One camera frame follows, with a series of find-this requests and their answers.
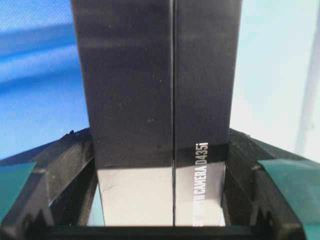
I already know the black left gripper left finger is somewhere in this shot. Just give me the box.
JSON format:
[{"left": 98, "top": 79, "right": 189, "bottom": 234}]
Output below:
[{"left": 0, "top": 128, "right": 98, "bottom": 240}]

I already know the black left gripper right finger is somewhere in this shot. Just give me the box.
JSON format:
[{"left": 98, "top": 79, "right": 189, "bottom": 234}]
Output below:
[{"left": 219, "top": 129, "right": 320, "bottom": 240}]

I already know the black RealSense box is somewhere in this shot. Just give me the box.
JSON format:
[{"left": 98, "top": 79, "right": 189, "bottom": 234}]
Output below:
[{"left": 71, "top": 0, "right": 242, "bottom": 227}]

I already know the clear plastic storage case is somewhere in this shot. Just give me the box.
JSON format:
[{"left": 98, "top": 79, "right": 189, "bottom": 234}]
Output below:
[{"left": 230, "top": 0, "right": 320, "bottom": 161}]

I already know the blue cloth liner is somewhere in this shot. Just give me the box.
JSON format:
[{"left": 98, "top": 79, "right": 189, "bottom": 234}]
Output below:
[{"left": 0, "top": 0, "right": 89, "bottom": 159}]

